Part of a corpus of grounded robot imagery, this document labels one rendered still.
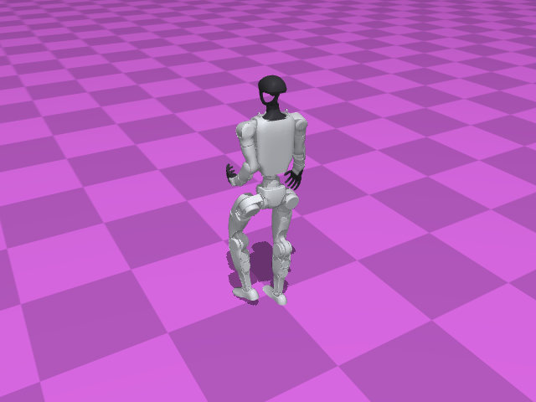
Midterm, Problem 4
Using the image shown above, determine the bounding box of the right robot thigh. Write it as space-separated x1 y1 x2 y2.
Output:
271 188 299 258

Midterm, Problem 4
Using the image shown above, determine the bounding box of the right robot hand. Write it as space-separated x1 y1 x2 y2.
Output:
284 169 303 190

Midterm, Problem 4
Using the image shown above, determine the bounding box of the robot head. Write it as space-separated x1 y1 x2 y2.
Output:
258 75 286 121

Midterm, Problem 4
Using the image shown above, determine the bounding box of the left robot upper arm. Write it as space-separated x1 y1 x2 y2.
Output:
236 120 260 175

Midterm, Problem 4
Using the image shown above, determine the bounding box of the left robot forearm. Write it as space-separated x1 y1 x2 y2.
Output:
229 162 254 186

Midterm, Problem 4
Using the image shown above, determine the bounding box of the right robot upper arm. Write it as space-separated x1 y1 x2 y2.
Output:
291 112 307 155

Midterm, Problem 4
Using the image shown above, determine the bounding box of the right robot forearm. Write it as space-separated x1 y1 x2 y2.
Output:
292 143 306 175

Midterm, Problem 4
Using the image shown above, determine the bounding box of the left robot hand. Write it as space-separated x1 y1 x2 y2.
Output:
226 164 238 186

